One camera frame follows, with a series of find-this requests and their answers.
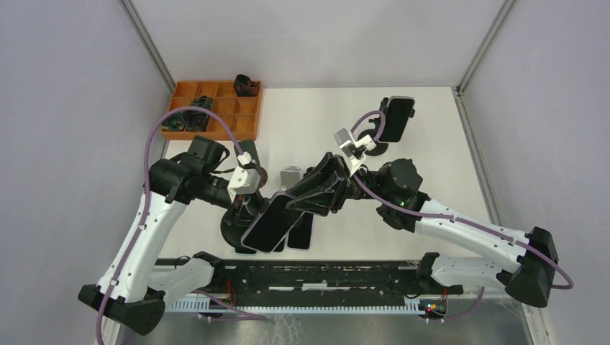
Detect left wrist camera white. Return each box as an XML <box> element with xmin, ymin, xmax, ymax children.
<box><xmin>227</xmin><ymin>167</ymin><xmax>261</xmax><ymax>197</ymax></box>

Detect black phone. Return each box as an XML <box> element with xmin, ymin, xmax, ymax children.
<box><xmin>273</xmin><ymin>237</ymin><xmax>286</xmax><ymax>252</ymax></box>

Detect white case phone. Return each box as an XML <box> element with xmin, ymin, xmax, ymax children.
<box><xmin>379</xmin><ymin>96</ymin><xmax>416</xmax><ymax>143</ymax></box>

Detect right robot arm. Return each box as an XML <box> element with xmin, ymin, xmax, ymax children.
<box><xmin>287</xmin><ymin>152</ymin><xmax>560</xmax><ymax>308</ymax></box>

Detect orange compartment tray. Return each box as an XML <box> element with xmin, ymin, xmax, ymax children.
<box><xmin>161</xmin><ymin>80</ymin><xmax>263</xmax><ymax>141</ymax></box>

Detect black green cable bundle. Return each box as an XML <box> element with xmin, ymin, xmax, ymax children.
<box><xmin>183</xmin><ymin>96</ymin><xmax>215</xmax><ymax>132</ymax></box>

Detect white silver folding stand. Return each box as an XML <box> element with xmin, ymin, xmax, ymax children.
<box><xmin>280</xmin><ymin>165</ymin><xmax>304</xmax><ymax>190</ymax></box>

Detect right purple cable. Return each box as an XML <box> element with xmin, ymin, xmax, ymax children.
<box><xmin>350</xmin><ymin>110</ymin><xmax>574</xmax><ymax>323</ymax></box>

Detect light blue cable duct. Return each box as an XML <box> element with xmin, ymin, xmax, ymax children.
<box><xmin>165</xmin><ymin>295</ymin><xmax>425</xmax><ymax>316</ymax></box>

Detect black tall round stand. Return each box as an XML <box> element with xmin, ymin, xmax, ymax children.
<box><xmin>220</xmin><ymin>194</ymin><xmax>269</xmax><ymax>248</ymax></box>

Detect light blue case phone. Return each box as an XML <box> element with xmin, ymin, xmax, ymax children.
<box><xmin>234</xmin><ymin>246</ymin><xmax>258</xmax><ymax>255</ymax></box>

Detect wooden round base stand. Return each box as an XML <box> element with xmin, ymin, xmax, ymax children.
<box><xmin>238</xmin><ymin>139</ymin><xmax>268</xmax><ymax>188</ymax></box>

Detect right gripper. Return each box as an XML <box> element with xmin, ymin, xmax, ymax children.
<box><xmin>283</xmin><ymin>152</ymin><xmax>391</xmax><ymax>218</ymax></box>

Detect purple case phone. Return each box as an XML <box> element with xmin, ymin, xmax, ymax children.
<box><xmin>286</xmin><ymin>213</ymin><xmax>314</xmax><ymax>251</ymax></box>

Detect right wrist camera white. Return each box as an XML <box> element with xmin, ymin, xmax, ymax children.
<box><xmin>334</xmin><ymin>128</ymin><xmax>375</xmax><ymax>177</ymax></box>

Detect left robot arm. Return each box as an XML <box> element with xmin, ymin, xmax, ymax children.
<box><xmin>78</xmin><ymin>136</ymin><xmax>233</xmax><ymax>336</ymax></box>

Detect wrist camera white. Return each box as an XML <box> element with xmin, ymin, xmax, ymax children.
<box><xmin>227</xmin><ymin>167</ymin><xmax>261</xmax><ymax>197</ymax></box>
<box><xmin>334</xmin><ymin>128</ymin><xmax>375</xmax><ymax>177</ymax></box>

